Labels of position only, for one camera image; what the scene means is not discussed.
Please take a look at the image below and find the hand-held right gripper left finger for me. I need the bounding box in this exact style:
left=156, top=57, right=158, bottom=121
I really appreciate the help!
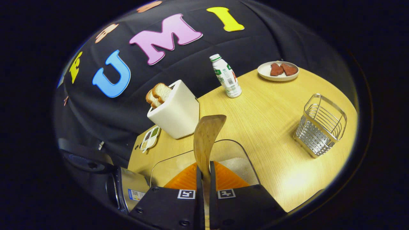
left=129, top=162, right=205, bottom=230

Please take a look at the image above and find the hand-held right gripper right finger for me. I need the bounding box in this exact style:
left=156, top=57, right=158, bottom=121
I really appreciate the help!
left=209, top=161, right=288, bottom=230

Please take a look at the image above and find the white rice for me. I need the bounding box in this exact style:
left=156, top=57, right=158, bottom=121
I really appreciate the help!
left=217, top=157, right=259, bottom=186

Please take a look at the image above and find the black and silver rice cooker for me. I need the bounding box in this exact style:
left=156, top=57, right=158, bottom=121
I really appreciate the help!
left=58, top=137, right=150, bottom=214

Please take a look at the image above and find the wooden spoon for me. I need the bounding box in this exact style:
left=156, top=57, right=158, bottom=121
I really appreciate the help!
left=193, top=114, right=227, bottom=230

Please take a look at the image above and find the metal wire chopstick holder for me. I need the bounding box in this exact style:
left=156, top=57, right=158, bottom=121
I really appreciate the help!
left=293, top=93, right=348, bottom=158

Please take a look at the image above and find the clear plastic box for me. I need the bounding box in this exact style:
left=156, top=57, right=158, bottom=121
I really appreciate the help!
left=150, top=139, right=261, bottom=189

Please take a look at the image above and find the white divided grain dish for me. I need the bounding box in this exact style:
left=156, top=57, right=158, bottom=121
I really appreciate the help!
left=140, top=126, right=161, bottom=153

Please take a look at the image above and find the white toaster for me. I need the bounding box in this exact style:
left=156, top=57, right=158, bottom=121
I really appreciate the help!
left=147, top=80, right=200, bottom=140

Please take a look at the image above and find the toast bread slice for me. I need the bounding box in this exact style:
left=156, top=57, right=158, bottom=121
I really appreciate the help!
left=152, top=83, right=173, bottom=104
left=146, top=89, right=162, bottom=109

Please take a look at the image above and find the white milk bottle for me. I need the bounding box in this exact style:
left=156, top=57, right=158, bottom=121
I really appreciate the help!
left=209, top=54, right=242, bottom=98

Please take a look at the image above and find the white round plate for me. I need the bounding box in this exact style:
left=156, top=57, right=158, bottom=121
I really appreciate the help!
left=257, top=61, right=300, bottom=82

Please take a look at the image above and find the black backdrop cloth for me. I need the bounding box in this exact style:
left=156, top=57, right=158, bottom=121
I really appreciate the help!
left=54, top=0, right=352, bottom=166

